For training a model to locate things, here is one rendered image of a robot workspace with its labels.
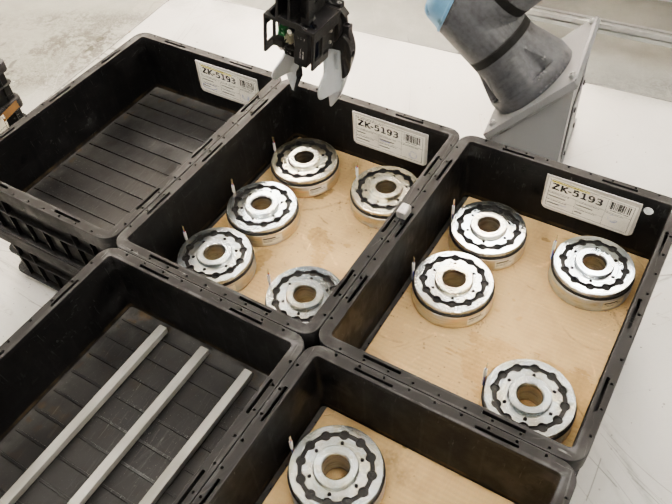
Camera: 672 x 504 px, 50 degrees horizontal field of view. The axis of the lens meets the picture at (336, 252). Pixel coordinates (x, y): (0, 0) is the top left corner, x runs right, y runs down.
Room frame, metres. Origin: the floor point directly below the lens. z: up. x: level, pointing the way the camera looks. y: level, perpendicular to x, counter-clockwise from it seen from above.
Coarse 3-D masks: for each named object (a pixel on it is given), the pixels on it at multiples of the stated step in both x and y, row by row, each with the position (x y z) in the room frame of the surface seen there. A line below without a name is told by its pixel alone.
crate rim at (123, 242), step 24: (240, 120) 0.85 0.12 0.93; (408, 120) 0.81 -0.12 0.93; (216, 144) 0.80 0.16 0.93; (192, 168) 0.75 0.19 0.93; (432, 168) 0.71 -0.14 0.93; (168, 192) 0.70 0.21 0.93; (408, 192) 0.67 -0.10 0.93; (144, 216) 0.66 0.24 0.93; (120, 240) 0.62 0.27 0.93; (384, 240) 0.59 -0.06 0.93; (168, 264) 0.58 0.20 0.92; (360, 264) 0.55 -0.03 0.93; (216, 288) 0.53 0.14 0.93; (336, 288) 0.52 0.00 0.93; (264, 312) 0.49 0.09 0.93; (312, 336) 0.46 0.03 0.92
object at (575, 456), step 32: (448, 160) 0.72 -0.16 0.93; (544, 160) 0.71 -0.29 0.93; (640, 192) 0.63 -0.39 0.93; (384, 256) 0.56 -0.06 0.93; (352, 288) 0.52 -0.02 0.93; (640, 288) 0.48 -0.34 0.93; (640, 320) 0.44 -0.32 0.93; (352, 352) 0.43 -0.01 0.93; (416, 384) 0.38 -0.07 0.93; (608, 384) 0.37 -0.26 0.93; (480, 416) 0.34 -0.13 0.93; (544, 448) 0.30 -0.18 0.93; (576, 448) 0.30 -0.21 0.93
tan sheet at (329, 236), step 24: (360, 168) 0.83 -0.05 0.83; (336, 192) 0.78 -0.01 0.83; (312, 216) 0.74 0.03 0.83; (336, 216) 0.73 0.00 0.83; (288, 240) 0.69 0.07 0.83; (312, 240) 0.69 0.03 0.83; (336, 240) 0.69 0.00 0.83; (360, 240) 0.68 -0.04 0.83; (264, 264) 0.65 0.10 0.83; (288, 264) 0.65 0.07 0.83; (312, 264) 0.64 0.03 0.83; (336, 264) 0.64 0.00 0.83; (264, 288) 0.61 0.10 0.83
